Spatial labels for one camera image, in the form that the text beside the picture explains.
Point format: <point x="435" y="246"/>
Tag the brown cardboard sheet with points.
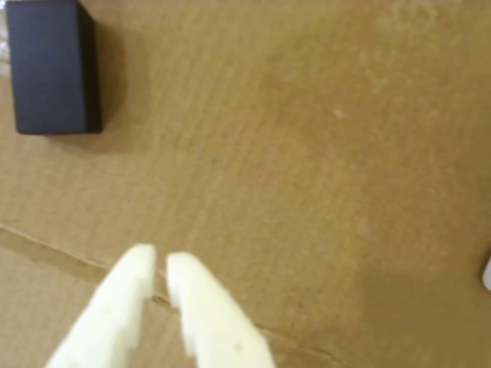
<point x="268" y="153"/>

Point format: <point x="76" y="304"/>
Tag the black rectangular block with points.
<point x="50" y="69"/>

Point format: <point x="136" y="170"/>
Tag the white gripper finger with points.
<point x="115" y="306"/>
<point x="215" y="318"/>

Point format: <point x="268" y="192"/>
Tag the pale plastic open box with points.
<point x="488" y="272"/>

